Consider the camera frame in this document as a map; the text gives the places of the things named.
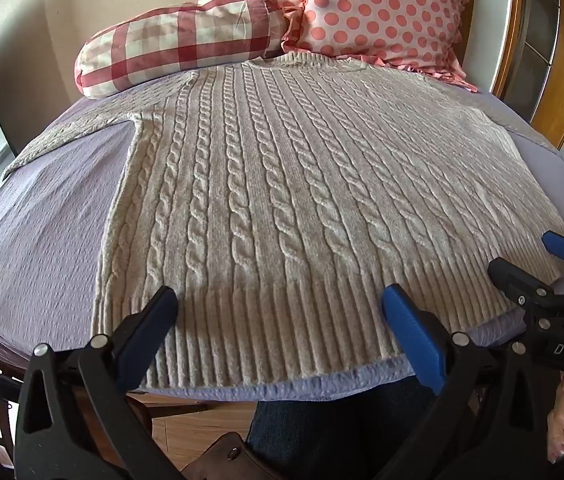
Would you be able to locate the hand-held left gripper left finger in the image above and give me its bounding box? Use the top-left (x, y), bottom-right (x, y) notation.
top-left (14, 285), bottom-right (199, 480)

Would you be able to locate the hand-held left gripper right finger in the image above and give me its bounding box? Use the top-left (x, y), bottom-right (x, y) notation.
top-left (376, 284), bottom-right (554, 480)

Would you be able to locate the beige cable knit sweater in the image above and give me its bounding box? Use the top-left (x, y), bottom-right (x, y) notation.
top-left (4, 52), bottom-right (564, 392)

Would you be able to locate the person's leg in jeans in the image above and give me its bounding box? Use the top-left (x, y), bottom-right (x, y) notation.
top-left (246, 374), bottom-right (439, 480)

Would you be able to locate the brown leather pouch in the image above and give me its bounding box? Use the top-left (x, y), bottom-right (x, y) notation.
top-left (196, 430), bottom-right (288, 480)

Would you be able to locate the red plaid bolster pillow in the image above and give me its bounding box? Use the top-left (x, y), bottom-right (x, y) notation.
top-left (74, 0), bottom-right (288, 100)

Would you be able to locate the pink polka dot pillow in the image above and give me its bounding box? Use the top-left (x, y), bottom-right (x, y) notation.
top-left (272, 0), bottom-right (481, 93)

